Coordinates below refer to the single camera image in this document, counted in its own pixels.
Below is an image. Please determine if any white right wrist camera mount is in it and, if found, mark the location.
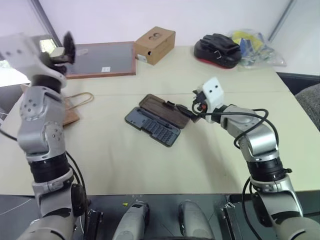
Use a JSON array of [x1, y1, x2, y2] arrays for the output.
[[201, 77, 225, 114]]

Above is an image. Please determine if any dark screwdriver bit case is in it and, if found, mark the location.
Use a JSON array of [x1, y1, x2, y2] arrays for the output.
[[124, 93, 192, 148]]

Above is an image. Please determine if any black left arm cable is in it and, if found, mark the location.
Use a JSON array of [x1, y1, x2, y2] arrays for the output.
[[0, 128, 89, 240]]

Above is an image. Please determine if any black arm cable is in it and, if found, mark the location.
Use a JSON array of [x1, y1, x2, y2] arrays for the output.
[[0, 128, 89, 240], [199, 108, 280, 226]]

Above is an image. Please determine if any grey fabric cushion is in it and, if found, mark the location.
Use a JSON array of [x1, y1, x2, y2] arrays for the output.
[[294, 83, 320, 131]]

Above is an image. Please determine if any dark window frame post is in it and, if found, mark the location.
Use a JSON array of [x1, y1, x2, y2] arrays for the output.
[[37, 0, 63, 48]]

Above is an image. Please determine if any black bracket under table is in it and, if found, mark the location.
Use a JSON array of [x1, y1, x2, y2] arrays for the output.
[[86, 209, 105, 240], [219, 199, 241, 240]]

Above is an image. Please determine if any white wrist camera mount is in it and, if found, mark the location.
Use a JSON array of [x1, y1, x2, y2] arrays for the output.
[[201, 77, 225, 114], [0, 32, 68, 87]]

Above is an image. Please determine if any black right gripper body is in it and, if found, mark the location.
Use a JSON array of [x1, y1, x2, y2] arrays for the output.
[[191, 87, 209, 114]]

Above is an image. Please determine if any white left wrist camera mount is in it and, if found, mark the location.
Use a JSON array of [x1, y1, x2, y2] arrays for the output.
[[0, 32, 68, 87]]

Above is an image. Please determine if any brown paper bag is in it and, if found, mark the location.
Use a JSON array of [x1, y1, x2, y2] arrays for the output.
[[19, 83, 95, 127]]

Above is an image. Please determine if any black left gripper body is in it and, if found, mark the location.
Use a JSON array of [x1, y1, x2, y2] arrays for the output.
[[39, 51, 68, 74]]

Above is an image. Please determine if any black seat edge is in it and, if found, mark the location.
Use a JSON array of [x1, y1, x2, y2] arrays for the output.
[[276, 71, 320, 96]]

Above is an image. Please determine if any grey wall post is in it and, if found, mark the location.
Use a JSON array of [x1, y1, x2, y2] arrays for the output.
[[268, 0, 296, 42]]

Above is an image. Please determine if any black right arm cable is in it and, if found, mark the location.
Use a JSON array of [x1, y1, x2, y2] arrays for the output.
[[199, 108, 280, 226]]

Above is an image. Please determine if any brown cardboard box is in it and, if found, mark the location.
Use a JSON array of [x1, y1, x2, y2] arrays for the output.
[[134, 26, 176, 66]]

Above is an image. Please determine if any clear plastic bag with contents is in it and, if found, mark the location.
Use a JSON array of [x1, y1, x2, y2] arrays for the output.
[[229, 29, 288, 70]]

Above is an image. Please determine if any black red boxing pad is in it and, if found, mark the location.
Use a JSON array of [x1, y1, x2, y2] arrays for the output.
[[193, 33, 243, 70]]

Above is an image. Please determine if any wooden framed dark board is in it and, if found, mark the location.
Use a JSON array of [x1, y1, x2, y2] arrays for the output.
[[63, 41, 137, 80]]

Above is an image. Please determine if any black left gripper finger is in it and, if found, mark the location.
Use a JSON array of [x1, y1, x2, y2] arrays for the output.
[[51, 55, 75, 66], [62, 31, 77, 64]]

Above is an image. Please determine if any grey rounded robot leg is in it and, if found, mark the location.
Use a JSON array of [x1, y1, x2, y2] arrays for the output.
[[113, 199, 151, 240], [177, 199, 213, 240]]

